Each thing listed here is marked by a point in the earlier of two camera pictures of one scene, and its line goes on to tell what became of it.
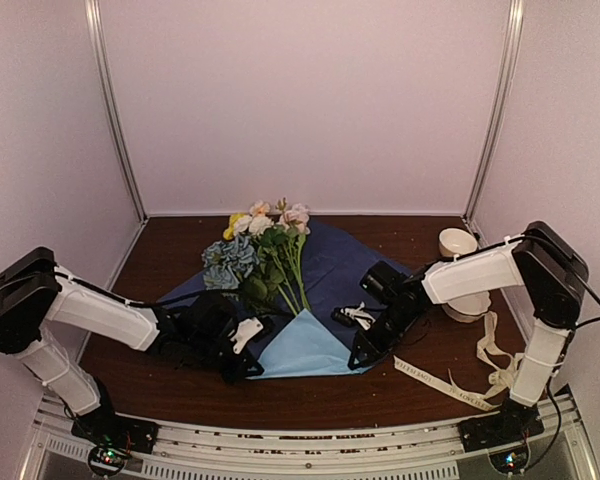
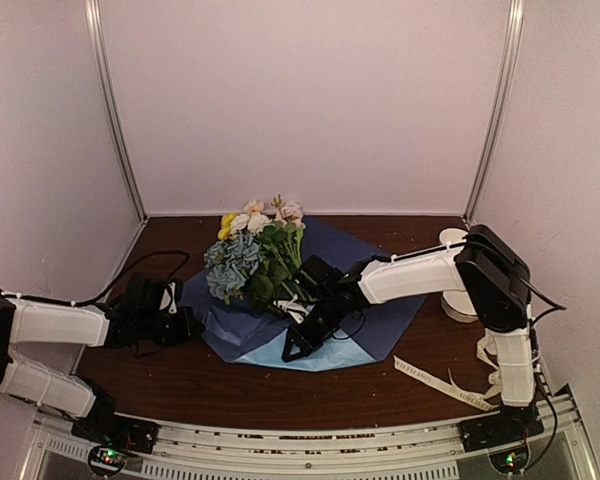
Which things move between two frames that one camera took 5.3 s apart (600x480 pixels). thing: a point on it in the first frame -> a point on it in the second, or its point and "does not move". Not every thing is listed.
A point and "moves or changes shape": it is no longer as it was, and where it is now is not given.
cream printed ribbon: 501,380 does not move
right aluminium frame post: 499,120 does not move
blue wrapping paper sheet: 317,341 moves or changes shape
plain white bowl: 453,242 does not move
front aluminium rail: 409,451 does not move
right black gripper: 375,349 -> 307,341
